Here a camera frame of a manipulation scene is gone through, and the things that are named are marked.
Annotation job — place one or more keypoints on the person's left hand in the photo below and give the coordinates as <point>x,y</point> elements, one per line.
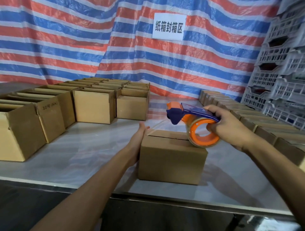
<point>134,147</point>

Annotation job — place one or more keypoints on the person's right hand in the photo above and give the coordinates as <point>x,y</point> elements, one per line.
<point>231,129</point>

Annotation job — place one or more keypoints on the person's left thumb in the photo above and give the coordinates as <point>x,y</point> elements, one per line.
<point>146,130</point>

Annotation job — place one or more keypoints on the person's right thumb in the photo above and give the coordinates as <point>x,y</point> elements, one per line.
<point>211,129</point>

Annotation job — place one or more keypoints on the blue and orange tape dispenser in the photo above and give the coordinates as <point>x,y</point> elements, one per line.
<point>190,114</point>

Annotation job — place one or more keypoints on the brown cardboard box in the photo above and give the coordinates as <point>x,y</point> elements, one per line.
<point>171,158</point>

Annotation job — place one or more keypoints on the person's left forearm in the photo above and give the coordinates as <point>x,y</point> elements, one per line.
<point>90,197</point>

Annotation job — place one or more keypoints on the person's right forearm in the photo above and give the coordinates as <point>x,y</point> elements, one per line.
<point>281,176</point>

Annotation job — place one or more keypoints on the row of sealed cardboard boxes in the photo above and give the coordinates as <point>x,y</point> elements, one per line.
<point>264,126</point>

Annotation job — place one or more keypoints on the group of open cardboard boxes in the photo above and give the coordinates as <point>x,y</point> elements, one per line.
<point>93,107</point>

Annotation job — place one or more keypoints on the stack of white plastic crates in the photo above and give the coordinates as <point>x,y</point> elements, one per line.
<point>281,71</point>

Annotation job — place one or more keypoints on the red blue striped tarp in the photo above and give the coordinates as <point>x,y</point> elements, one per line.
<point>95,40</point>

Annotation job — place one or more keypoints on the white paper sign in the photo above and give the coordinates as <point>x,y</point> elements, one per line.
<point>169,26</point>

